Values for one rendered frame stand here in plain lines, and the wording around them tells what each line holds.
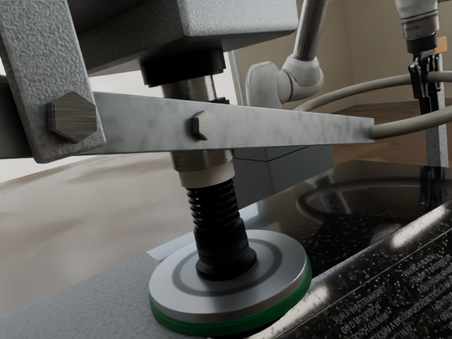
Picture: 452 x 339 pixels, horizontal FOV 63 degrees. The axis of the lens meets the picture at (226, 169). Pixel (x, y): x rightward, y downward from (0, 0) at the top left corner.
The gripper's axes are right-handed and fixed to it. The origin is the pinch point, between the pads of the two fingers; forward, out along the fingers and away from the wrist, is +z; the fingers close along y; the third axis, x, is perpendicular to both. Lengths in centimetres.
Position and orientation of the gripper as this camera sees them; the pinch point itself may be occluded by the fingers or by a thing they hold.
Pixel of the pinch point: (429, 106)
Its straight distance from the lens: 124.7
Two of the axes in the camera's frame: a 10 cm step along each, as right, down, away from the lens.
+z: 2.8, 9.1, 3.2
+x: 5.7, 1.0, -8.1
